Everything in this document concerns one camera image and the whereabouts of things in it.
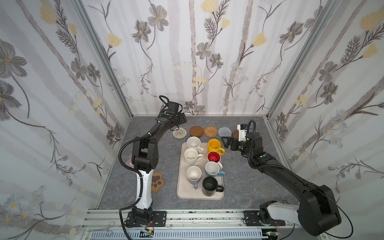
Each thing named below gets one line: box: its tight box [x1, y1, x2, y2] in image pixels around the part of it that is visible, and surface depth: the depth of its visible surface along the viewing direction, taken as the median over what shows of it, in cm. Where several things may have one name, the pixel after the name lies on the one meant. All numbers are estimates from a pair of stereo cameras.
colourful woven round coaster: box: [172, 127, 187, 139], surface depth 110 cm
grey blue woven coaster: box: [218, 126, 232, 137], surface depth 113 cm
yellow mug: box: [207, 138, 226, 156], surface depth 95 cm
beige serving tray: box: [176, 142, 224, 200], surface depth 86 cm
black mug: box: [202, 177, 225, 197], surface depth 80 cm
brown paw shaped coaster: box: [151, 172, 164, 193], surface depth 88 cm
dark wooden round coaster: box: [189, 125, 204, 138], surface depth 113 cm
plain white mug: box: [184, 148, 204, 166], surface depth 90 cm
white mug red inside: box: [207, 151, 223, 168], surface depth 92 cm
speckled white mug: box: [186, 136, 204, 153], surface depth 97 cm
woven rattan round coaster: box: [203, 126, 218, 138], surface depth 113 cm
